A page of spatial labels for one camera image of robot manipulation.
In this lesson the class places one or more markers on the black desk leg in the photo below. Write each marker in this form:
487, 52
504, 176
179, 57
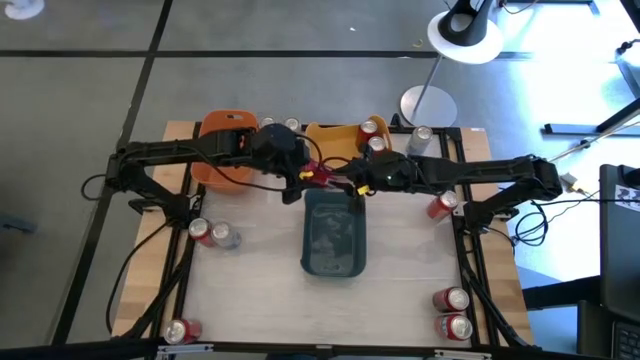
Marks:
570, 130

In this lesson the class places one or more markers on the silver Spindrift soda can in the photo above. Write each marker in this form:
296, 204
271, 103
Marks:
267, 121
226, 235
292, 123
419, 140

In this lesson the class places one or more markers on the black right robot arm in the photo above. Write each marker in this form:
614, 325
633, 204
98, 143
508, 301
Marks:
490, 172

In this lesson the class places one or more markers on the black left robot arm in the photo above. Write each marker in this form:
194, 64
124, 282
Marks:
165, 150

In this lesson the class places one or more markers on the red Fanta soda can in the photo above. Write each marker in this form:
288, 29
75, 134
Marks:
442, 205
451, 299
199, 231
454, 326

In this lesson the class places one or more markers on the white round floor object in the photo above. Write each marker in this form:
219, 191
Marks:
22, 7

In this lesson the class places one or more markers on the grey power adapter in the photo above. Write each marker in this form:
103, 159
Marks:
569, 179

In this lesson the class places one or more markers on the black aluminium table frame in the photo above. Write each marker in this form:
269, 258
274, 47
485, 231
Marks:
452, 132

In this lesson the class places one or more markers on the black computer monitor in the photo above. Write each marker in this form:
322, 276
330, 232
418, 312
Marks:
620, 250

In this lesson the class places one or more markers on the teal plastic bin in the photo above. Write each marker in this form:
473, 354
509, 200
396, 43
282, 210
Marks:
332, 240

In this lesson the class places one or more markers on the black curved stand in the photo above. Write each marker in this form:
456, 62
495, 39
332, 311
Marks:
462, 27

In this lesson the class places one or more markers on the orange plastic bin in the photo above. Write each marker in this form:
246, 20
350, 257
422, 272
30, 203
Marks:
205, 177

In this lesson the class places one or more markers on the black camera mount beam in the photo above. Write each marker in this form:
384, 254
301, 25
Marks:
75, 351

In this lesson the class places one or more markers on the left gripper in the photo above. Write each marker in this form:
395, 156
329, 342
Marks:
280, 150

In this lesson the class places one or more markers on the yellow plastic bin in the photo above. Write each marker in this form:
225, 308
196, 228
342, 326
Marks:
330, 145

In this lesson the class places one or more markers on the white round side table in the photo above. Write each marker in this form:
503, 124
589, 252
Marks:
480, 50

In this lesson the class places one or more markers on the black keyboard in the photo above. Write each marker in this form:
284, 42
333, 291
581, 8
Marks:
627, 342

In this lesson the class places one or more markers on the silver metal bracket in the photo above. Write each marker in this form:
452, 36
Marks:
185, 349
462, 354

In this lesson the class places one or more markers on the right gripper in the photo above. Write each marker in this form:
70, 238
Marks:
390, 172

